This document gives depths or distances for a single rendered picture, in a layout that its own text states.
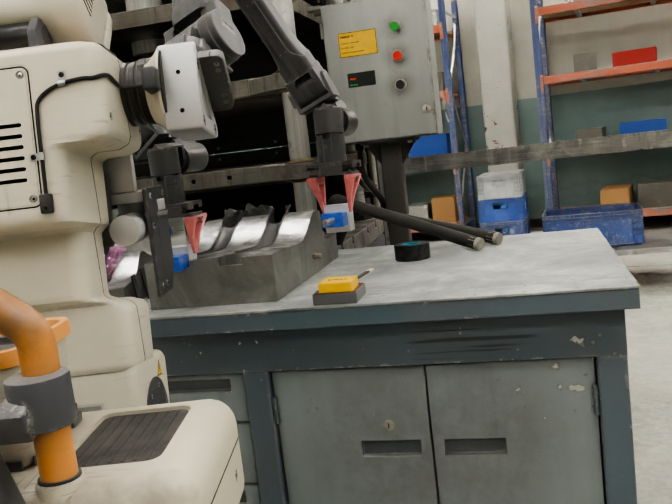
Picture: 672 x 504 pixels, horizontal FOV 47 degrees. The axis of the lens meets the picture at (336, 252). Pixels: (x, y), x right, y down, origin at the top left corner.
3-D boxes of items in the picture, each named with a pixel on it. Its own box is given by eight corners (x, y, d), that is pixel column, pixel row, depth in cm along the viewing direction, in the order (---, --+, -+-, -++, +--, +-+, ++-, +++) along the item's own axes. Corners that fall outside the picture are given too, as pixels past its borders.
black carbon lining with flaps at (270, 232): (253, 261, 150) (247, 213, 149) (177, 268, 154) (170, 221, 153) (302, 236, 183) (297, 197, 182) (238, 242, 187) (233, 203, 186)
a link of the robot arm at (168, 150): (139, 146, 144) (162, 143, 142) (164, 143, 150) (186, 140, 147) (145, 183, 146) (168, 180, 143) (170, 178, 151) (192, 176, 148)
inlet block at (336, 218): (339, 236, 142) (336, 207, 142) (313, 238, 143) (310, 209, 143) (355, 229, 155) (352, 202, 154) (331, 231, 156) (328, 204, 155)
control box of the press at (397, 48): (472, 496, 229) (422, -14, 209) (371, 496, 237) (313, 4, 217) (476, 464, 251) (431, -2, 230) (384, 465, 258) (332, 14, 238)
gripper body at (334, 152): (313, 174, 156) (309, 137, 155) (362, 168, 153) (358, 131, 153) (304, 174, 150) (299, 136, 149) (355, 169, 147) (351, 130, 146)
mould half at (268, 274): (277, 301, 144) (268, 229, 142) (151, 310, 150) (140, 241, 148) (338, 256, 192) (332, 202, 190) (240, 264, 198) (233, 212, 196)
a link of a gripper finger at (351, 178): (331, 212, 156) (326, 166, 155) (365, 209, 154) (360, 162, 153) (322, 215, 150) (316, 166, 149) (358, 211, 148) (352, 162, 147)
